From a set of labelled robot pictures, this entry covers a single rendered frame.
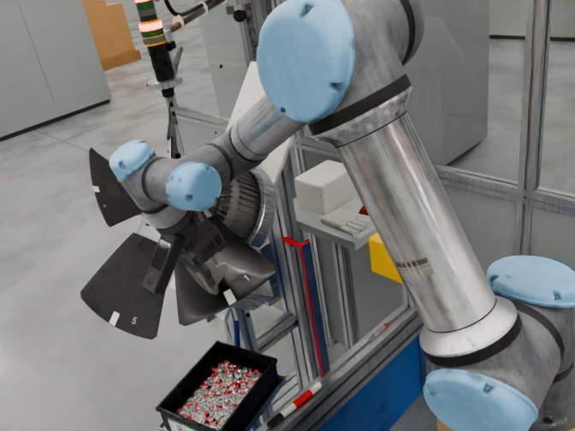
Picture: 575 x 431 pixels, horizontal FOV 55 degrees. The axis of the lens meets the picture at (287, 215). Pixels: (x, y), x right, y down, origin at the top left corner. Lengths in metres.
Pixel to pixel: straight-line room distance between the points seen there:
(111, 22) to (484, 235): 8.24
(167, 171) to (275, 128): 0.18
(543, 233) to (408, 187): 1.05
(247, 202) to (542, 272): 0.79
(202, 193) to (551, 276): 0.50
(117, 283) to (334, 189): 0.74
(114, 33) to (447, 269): 9.02
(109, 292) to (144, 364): 1.36
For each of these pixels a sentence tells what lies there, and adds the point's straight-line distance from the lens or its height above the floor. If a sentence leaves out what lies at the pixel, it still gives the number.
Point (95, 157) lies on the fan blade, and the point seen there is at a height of 1.23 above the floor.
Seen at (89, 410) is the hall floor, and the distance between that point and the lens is 2.66.
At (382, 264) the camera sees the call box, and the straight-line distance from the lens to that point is 1.25.
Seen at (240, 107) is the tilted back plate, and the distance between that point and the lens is 1.62.
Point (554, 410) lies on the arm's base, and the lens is 0.87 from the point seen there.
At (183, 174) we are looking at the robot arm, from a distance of 0.85.
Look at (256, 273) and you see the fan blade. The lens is 1.16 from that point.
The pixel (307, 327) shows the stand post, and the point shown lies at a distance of 1.86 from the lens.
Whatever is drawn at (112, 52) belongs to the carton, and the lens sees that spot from 9.47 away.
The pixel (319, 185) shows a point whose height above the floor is 0.97.
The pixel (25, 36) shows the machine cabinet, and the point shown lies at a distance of 6.87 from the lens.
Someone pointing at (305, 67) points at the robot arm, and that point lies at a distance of 0.55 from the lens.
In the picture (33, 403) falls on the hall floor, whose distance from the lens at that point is 2.84.
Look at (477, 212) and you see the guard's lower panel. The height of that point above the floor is 0.89.
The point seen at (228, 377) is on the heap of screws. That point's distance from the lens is 1.30.
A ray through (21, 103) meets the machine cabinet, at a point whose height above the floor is 0.32.
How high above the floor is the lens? 1.73
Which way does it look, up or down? 28 degrees down
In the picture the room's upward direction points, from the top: 10 degrees counter-clockwise
